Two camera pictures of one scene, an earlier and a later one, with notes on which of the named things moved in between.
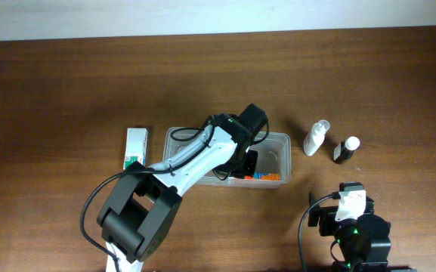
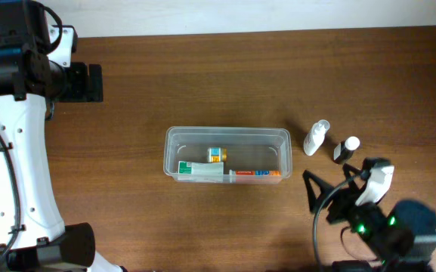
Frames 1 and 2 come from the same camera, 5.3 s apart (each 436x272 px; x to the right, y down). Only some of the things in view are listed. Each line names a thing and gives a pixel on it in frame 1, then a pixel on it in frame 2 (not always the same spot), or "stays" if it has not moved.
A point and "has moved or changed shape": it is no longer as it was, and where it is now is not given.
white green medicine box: (136, 147) has moved or changed shape
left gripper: (250, 168) to (82, 92)
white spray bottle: (315, 137) stays
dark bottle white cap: (345, 149) stays
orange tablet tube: (264, 176) stays
